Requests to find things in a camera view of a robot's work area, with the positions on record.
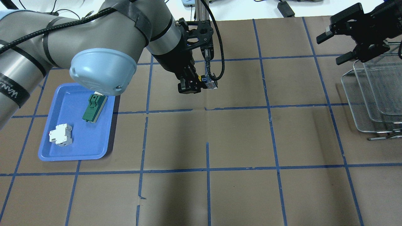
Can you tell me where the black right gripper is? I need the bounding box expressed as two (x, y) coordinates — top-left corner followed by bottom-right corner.
(316, 0), (402, 65)

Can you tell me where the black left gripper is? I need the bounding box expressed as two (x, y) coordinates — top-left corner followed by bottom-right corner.
(148, 27), (203, 94)

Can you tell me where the red emergency stop button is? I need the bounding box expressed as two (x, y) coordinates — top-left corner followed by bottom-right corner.
(198, 75), (218, 89)

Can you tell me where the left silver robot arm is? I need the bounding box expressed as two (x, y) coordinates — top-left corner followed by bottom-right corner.
(1, 0), (202, 128)

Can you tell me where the black power adapter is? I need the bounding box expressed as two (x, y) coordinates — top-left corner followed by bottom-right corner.
(277, 0), (295, 18)

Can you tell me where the green terminal block module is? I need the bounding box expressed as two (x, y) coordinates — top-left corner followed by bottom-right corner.
(82, 93), (107, 123)

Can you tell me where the blue plastic tray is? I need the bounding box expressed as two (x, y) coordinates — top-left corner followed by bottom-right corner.
(38, 83), (115, 161)

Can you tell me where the white circuit breaker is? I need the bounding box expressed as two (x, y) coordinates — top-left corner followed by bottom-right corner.
(48, 124), (73, 147)

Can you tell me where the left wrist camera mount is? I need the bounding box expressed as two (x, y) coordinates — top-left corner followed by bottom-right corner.
(175, 18), (214, 61)

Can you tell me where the wire mesh shelf rack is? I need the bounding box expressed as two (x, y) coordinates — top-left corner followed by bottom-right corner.
(341, 42), (402, 141)

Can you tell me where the aluminium frame post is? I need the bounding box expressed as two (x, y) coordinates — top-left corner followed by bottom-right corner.
(195, 0), (211, 21)

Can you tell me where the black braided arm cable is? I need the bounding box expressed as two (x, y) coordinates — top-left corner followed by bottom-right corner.
(0, 0), (225, 81)

